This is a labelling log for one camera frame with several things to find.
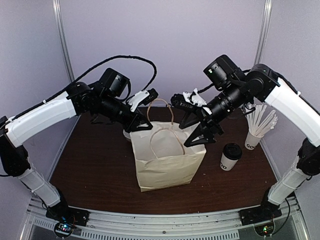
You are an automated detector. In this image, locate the brown paper bag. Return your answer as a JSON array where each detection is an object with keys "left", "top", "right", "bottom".
[{"left": 129, "top": 98, "right": 207, "bottom": 193}]

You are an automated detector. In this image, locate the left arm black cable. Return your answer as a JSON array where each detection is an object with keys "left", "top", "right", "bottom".
[{"left": 0, "top": 54, "right": 158, "bottom": 177}]

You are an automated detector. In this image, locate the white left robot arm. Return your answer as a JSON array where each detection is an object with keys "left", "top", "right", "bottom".
[{"left": 0, "top": 68, "right": 158, "bottom": 222}]

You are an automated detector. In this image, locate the plain white round bowl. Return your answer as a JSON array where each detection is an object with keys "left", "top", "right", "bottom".
[{"left": 123, "top": 130, "right": 131, "bottom": 142}]

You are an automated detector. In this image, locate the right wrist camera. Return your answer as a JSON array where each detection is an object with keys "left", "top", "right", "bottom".
[{"left": 170, "top": 88, "right": 207, "bottom": 111}]

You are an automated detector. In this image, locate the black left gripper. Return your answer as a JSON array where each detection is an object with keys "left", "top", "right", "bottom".
[{"left": 97, "top": 93, "right": 153, "bottom": 134}]

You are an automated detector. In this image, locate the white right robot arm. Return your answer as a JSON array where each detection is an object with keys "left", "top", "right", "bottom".
[{"left": 171, "top": 54, "right": 320, "bottom": 221}]

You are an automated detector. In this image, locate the white paper coffee cup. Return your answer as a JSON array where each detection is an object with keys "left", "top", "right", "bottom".
[{"left": 219, "top": 153, "right": 239, "bottom": 171}]

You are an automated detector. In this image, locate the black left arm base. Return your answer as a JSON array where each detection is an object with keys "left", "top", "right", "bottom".
[{"left": 45, "top": 206, "right": 90, "bottom": 227}]

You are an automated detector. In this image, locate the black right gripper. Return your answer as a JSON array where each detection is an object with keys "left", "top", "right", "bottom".
[{"left": 179, "top": 80, "right": 248, "bottom": 149}]

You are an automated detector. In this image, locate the paper cup holding straws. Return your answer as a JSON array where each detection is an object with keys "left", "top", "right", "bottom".
[{"left": 243, "top": 104, "right": 278, "bottom": 150}]

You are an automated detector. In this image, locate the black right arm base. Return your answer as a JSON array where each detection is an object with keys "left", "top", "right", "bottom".
[{"left": 238, "top": 206, "right": 282, "bottom": 226}]

